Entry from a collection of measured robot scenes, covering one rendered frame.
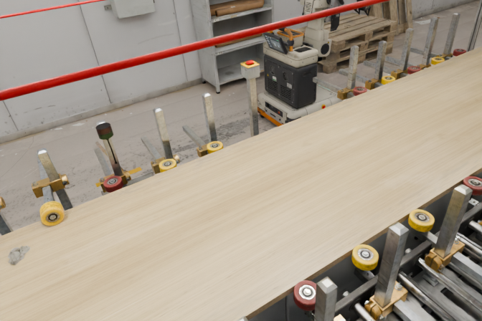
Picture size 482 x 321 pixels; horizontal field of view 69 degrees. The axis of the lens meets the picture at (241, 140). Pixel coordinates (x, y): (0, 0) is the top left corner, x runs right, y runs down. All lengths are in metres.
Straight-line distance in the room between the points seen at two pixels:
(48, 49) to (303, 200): 3.36
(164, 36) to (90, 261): 3.41
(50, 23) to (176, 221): 3.11
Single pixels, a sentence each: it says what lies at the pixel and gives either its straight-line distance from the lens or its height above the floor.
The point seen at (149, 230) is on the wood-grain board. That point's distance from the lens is 1.38.
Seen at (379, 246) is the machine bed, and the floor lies 0.72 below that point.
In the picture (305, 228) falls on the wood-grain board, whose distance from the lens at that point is 1.30.
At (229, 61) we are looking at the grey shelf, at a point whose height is 0.19.
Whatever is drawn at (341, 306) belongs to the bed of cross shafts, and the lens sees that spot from 1.20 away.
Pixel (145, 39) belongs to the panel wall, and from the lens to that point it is 4.36.
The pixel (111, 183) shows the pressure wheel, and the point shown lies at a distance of 1.66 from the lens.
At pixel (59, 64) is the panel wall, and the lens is 4.25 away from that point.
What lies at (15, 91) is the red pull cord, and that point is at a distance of 0.34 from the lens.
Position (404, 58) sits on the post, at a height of 0.94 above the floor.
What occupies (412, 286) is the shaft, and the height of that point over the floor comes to 0.81.
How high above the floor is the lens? 1.85
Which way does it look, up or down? 33 degrees down
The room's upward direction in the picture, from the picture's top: 5 degrees counter-clockwise
